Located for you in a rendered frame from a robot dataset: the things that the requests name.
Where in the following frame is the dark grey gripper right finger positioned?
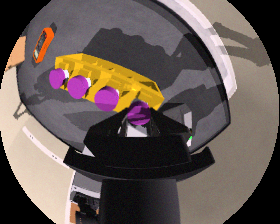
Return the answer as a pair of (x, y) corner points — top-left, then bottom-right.
(150, 107), (192, 142)

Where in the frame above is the white key housing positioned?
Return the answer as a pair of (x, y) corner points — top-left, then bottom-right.
(127, 121), (147, 137)

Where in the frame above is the dark grey table edge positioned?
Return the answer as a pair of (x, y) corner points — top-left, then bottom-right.
(16, 0), (231, 155)

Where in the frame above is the orange digital multimeter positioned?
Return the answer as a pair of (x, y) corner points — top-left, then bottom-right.
(33, 28), (54, 63)

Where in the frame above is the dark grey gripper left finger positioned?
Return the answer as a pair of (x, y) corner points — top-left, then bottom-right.
(87, 107), (128, 137)

